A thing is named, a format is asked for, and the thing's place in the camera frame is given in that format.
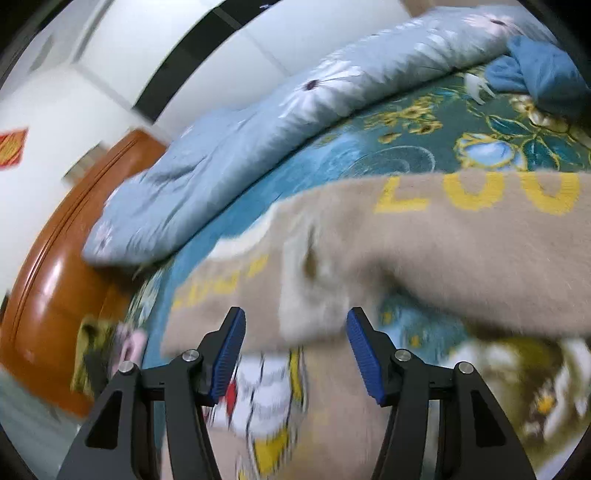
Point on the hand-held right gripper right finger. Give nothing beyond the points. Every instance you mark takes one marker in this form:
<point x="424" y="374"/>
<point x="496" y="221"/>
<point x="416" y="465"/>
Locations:
<point x="364" y="353"/>

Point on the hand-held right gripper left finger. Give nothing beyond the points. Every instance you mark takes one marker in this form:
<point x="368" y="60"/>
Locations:
<point x="229" y="353"/>

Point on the beige sweater with yellow print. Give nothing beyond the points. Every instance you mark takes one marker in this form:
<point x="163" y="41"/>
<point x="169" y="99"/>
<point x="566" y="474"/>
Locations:
<point x="429" y="258"/>

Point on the yellow-green patterned cloth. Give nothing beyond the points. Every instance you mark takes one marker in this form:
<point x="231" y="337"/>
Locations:
<point x="94" y="357"/>

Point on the wooden bed headboard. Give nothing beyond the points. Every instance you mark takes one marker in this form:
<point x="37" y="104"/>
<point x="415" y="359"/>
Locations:
<point x="60" y="281"/>

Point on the light blue floral quilt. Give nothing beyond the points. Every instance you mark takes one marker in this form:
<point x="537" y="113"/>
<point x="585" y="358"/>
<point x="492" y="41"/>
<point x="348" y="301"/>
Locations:
<point x="258" y="138"/>

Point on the teal floral bed sheet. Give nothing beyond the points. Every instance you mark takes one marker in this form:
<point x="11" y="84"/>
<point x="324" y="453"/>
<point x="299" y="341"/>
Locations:
<point x="415" y="134"/>

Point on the white hair claw clip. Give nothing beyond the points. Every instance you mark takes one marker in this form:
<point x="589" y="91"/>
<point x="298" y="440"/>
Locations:
<point x="476" y="86"/>

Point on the blue knitted garment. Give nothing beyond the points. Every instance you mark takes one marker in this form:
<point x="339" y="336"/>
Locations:
<point x="535" y="69"/>

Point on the red wall sticker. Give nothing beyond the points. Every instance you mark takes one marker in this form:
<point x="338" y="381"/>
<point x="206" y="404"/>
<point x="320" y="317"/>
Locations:
<point x="10" y="149"/>

